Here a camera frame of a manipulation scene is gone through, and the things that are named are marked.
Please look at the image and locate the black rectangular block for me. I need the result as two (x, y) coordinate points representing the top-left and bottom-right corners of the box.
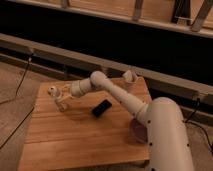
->
(92, 99), (112, 117)

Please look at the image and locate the black cable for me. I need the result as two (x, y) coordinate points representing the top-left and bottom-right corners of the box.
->
(184, 97), (213, 156)
(0, 49), (36, 150)

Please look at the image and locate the white cup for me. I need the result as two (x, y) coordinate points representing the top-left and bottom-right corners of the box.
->
(122, 70), (138, 83)

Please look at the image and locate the black cable right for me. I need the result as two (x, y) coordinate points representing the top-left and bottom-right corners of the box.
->
(184, 97), (213, 156)

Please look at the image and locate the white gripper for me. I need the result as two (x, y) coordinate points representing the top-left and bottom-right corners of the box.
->
(57, 81), (84, 103)

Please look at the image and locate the dark red bowl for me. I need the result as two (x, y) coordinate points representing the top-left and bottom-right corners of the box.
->
(129, 119), (148, 143)

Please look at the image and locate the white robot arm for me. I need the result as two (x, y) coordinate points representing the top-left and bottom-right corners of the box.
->
(59, 71), (195, 171)

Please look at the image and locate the black cable left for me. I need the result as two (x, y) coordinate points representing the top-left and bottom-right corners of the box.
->
(0, 49), (36, 150)

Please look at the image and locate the grey metal rail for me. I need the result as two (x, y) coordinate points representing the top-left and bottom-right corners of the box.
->
(0, 33), (213, 106)

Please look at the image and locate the wooden board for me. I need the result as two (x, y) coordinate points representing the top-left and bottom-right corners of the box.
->
(18, 82), (149, 171)

